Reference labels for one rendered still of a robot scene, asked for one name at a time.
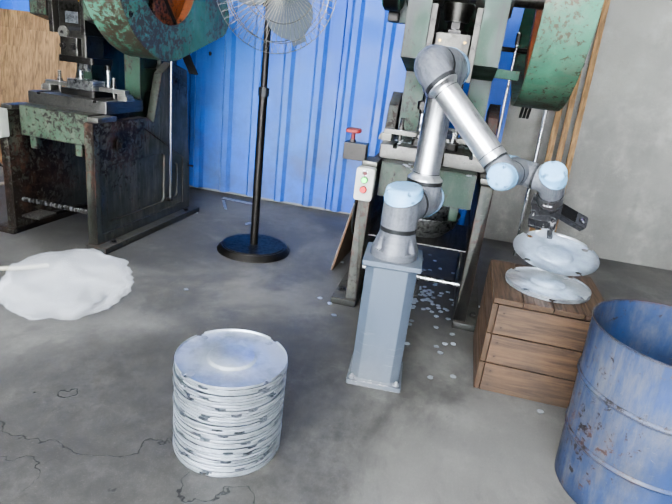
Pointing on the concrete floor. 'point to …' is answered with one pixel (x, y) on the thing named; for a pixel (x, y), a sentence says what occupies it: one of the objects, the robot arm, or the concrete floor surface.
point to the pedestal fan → (256, 250)
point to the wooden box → (529, 340)
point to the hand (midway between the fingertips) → (551, 236)
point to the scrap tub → (621, 408)
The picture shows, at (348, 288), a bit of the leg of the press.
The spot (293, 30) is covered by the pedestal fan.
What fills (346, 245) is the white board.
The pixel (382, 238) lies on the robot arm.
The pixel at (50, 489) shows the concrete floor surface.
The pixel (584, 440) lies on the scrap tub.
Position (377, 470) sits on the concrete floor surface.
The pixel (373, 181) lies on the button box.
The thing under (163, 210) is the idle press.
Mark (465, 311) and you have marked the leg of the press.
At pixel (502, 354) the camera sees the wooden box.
